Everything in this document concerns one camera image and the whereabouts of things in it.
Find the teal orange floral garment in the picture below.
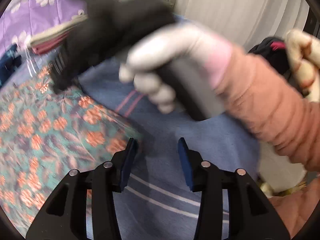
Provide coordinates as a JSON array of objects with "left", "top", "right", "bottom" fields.
[{"left": 1, "top": 66, "right": 142, "bottom": 235}]

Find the right hand white glove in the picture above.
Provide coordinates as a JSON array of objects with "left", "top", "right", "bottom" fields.
[{"left": 119, "top": 23, "right": 233, "bottom": 114}]

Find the beige folded garment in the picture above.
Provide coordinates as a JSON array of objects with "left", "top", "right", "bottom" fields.
[{"left": 29, "top": 15, "right": 88, "bottom": 47}]

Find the purple flower pillow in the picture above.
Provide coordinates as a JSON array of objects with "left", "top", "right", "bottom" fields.
[{"left": 1, "top": 0, "right": 86, "bottom": 54}]

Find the pink folded garment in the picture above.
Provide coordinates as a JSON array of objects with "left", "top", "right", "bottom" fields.
[{"left": 31, "top": 32, "right": 69, "bottom": 55}]

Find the blue plaid bed cover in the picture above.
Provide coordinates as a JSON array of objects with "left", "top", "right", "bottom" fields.
[{"left": 4, "top": 15, "right": 262, "bottom": 240}]

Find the navy star fleece garment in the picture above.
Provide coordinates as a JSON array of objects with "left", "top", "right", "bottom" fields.
[{"left": 0, "top": 44, "right": 22, "bottom": 87}]

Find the cream window curtain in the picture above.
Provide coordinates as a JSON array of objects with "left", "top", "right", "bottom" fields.
[{"left": 164, "top": 0, "right": 309, "bottom": 50}]

